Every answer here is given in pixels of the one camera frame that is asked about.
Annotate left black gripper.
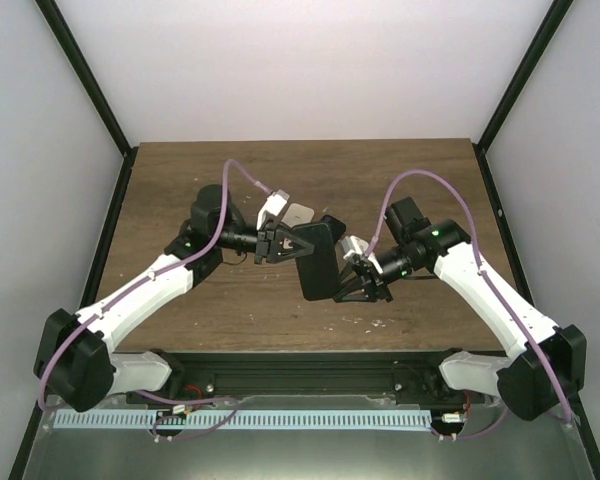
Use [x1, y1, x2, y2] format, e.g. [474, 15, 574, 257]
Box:
[215, 217, 315, 265]

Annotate black cased phone front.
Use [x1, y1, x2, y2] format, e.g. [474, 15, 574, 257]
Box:
[293, 221, 340, 301]

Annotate black cased phone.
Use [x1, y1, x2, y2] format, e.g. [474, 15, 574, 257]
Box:
[320, 215, 347, 241]
[293, 221, 340, 301]

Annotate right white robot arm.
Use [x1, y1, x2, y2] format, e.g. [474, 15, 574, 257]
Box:
[334, 197, 587, 421]

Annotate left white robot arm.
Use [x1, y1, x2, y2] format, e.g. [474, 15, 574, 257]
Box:
[34, 184, 314, 412]

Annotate beige cased phone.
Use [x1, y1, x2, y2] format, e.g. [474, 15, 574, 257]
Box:
[281, 203, 314, 228]

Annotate metal front panel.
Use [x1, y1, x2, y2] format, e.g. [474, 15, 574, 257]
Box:
[24, 397, 595, 479]

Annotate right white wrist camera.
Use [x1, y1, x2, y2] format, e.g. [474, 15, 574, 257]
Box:
[338, 235, 369, 262]

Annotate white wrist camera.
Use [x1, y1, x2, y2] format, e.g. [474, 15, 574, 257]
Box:
[338, 235, 369, 262]
[256, 189, 289, 231]

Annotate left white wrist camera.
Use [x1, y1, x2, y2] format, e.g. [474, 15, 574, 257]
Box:
[256, 189, 289, 231]

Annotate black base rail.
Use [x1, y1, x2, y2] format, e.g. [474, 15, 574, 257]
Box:
[155, 351, 484, 408]

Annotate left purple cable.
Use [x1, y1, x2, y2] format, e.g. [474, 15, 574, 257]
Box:
[38, 158, 271, 412]

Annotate light blue slotted cable duct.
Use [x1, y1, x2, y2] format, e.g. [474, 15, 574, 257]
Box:
[52, 409, 432, 432]

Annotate left black frame post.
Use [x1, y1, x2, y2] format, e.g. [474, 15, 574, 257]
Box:
[34, 0, 133, 159]

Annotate black frame post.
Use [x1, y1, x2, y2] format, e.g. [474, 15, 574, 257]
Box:
[472, 0, 575, 151]
[34, 0, 133, 159]

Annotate right black frame post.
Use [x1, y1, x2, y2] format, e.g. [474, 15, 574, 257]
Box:
[472, 0, 575, 151]

